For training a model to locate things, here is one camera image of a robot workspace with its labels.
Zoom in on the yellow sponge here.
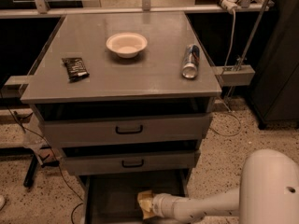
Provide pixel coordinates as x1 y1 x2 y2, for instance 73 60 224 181
137 190 153 208

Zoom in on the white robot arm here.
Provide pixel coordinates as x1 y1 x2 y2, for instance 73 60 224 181
137 149 299 224

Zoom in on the bottom grey drawer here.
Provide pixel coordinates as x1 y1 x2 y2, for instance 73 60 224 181
81 170 187 224

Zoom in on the grey drawer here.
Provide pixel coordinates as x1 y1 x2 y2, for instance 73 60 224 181
81 170 187 224
40 114 211 147
64 150 200 175

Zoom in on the middle grey drawer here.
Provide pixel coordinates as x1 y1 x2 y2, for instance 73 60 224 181
64 150 200 175

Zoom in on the top grey drawer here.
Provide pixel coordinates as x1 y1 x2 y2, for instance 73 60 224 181
40 114 211 147

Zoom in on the grey drawer cabinet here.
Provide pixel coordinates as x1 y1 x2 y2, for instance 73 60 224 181
20 11 223 224

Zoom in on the black clamp tool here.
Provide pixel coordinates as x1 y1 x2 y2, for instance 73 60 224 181
23 147 60 189

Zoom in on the silver blue drink can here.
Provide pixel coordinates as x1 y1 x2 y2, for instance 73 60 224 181
181 44 200 79

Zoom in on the black snack packet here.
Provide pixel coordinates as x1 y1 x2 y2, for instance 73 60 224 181
62 57 90 82

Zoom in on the dark cabinet at right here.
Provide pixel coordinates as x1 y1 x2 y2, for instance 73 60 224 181
249 0 299 130

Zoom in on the metal stand pole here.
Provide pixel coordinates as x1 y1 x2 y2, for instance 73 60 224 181
234 0 270 71

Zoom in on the black floor cable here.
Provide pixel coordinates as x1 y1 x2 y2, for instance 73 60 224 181
0 91 85 224

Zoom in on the white power cable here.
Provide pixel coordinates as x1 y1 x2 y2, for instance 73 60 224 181
208 8 243 138

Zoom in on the grey right side bracket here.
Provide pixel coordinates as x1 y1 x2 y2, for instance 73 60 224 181
212 65 255 87

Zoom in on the grey bracket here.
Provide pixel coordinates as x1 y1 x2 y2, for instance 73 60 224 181
1 75 33 98
212 65 255 87

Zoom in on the grey left side bracket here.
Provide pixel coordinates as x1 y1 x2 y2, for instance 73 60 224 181
1 75 33 98

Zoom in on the grey back rail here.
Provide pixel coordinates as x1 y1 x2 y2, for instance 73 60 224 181
0 0 276 20

